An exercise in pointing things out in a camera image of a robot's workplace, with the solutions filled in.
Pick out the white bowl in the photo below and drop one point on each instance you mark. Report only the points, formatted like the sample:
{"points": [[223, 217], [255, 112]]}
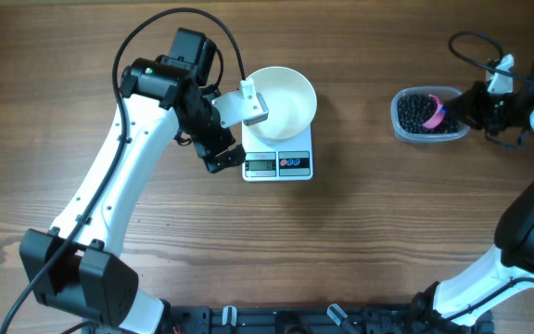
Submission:
{"points": [[290, 99]]}

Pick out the white digital kitchen scale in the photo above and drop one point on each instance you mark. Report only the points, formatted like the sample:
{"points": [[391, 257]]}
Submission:
{"points": [[277, 161]]}

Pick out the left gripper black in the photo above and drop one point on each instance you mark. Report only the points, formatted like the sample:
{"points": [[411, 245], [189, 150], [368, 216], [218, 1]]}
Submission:
{"points": [[207, 149]]}

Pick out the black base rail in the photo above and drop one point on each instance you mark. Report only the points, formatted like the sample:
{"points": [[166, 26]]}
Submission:
{"points": [[386, 319]]}

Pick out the black beans pile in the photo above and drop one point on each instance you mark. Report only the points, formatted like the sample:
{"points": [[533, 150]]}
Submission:
{"points": [[414, 110]]}

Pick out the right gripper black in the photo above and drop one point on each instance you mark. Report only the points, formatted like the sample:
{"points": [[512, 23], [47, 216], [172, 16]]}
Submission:
{"points": [[465, 107]]}

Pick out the pink scoop blue handle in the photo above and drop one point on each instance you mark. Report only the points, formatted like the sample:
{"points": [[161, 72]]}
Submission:
{"points": [[438, 117]]}

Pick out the clear plastic container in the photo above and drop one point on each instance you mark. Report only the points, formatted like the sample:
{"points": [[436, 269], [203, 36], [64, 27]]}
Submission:
{"points": [[443, 93]]}

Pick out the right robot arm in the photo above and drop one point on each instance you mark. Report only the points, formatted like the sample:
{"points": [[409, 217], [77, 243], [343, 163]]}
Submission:
{"points": [[508, 266]]}

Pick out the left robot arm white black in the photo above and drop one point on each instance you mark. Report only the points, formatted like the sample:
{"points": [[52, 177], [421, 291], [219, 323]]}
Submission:
{"points": [[75, 266]]}

